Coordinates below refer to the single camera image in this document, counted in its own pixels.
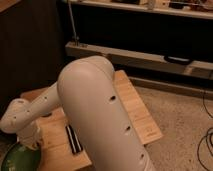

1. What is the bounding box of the upper wooden shelf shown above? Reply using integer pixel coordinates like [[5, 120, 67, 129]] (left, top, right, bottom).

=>
[[62, 0, 213, 20]]

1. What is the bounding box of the black striped rectangular block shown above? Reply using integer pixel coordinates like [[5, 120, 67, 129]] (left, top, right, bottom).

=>
[[65, 125, 83, 155]]

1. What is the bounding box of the black floor cable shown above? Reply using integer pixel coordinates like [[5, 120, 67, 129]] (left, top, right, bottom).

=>
[[196, 71, 213, 168]]

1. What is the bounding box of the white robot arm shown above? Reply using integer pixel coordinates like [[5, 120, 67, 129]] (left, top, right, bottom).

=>
[[0, 56, 156, 171]]

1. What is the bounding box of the black handle on beam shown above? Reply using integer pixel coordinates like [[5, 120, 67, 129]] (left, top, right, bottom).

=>
[[164, 56, 193, 65]]

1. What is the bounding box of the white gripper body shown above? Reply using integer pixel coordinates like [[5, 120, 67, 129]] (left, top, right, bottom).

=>
[[17, 122, 43, 150]]

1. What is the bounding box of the metal vertical pole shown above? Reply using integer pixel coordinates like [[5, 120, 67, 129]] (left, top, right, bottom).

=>
[[68, 0, 79, 46]]

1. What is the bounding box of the grey metal shelf beam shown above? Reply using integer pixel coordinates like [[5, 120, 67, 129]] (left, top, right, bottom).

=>
[[65, 42, 213, 80]]

